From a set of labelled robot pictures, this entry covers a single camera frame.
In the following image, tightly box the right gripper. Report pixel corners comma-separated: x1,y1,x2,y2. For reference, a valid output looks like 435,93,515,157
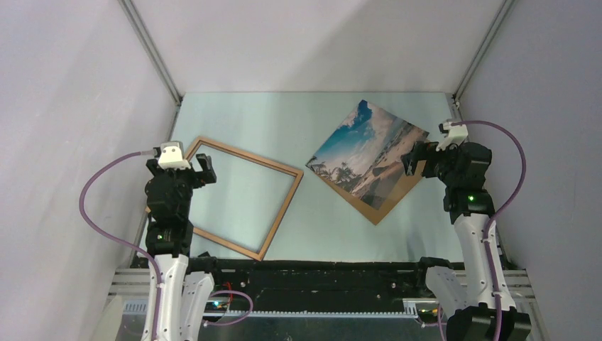
400,139,462,187

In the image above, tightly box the wooden picture frame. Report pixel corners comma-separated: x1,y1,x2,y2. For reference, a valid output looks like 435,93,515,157
185,136,304,261

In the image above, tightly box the beach photo print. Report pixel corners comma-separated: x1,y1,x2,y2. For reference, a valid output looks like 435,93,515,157
306,100,429,210

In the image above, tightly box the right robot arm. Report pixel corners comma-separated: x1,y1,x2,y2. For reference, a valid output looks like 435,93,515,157
402,142,532,340

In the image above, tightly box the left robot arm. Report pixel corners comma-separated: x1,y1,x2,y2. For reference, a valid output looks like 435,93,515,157
141,153,224,340

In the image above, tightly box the brown backing board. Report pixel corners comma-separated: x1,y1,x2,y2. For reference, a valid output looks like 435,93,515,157
323,162,424,225

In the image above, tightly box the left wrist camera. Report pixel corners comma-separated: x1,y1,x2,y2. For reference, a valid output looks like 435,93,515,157
158,141,191,170

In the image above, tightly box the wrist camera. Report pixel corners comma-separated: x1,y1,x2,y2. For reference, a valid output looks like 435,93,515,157
158,141,191,170
436,120,469,151

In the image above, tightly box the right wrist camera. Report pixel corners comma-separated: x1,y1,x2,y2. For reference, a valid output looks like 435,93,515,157
436,120,469,151

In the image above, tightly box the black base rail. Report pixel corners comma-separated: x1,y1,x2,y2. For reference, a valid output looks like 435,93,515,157
187,256,464,314

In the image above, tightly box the aluminium base frame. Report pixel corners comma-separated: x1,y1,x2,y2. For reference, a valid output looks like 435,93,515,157
105,266,550,340

